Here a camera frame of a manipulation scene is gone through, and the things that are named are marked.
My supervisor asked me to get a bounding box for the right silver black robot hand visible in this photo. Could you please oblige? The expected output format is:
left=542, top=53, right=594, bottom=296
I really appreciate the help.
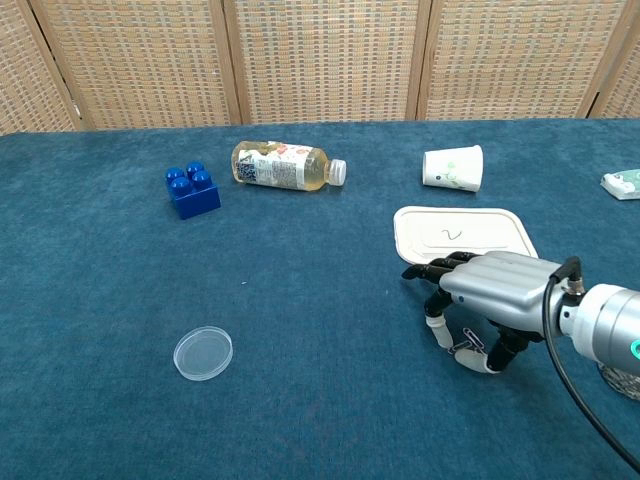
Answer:
left=400, top=250, right=569, bottom=375

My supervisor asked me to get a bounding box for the white lidded lunch box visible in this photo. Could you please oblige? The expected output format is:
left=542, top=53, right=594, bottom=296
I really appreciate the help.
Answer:
left=393, top=206, right=540, bottom=266

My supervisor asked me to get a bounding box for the white paper cup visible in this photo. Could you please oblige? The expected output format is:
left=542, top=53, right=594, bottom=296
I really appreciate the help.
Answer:
left=422, top=144, right=485, bottom=193

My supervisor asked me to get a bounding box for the round clear paper clip box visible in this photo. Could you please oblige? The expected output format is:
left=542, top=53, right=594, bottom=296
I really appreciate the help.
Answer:
left=597, top=362, right=640, bottom=400

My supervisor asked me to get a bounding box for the green white tissue pack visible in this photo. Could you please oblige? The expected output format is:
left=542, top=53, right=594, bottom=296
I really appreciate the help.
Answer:
left=599, top=168, right=640, bottom=202

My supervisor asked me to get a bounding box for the blue felt table cover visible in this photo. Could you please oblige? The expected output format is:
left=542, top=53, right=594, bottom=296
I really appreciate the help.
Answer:
left=0, top=117, right=640, bottom=480

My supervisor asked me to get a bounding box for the woven folding screen panel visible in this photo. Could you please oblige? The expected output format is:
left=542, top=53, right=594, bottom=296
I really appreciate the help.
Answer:
left=404, top=0, right=629, bottom=121
left=209, top=0, right=434, bottom=126
left=0, top=0, right=84, bottom=136
left=27, top=0, right=244, bottom=132
left=592, top=0, right=640, bottom=120

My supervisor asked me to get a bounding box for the tea bottle with label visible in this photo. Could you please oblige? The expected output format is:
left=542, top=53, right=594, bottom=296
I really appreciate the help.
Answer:
left=230, top=140, right=348, bottom=193

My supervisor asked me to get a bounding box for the round clear plastic lid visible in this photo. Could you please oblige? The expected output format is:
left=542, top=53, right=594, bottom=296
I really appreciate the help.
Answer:
left=173, top=325, right=235, bottom=383

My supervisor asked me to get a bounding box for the blue building block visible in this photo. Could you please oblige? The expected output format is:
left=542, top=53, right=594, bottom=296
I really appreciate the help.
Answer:
left=164, top=160, right=222, bottom=221

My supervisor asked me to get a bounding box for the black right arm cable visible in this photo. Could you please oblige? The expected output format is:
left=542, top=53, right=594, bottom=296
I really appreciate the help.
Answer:
left=543, top=256, right=640, bottom=476

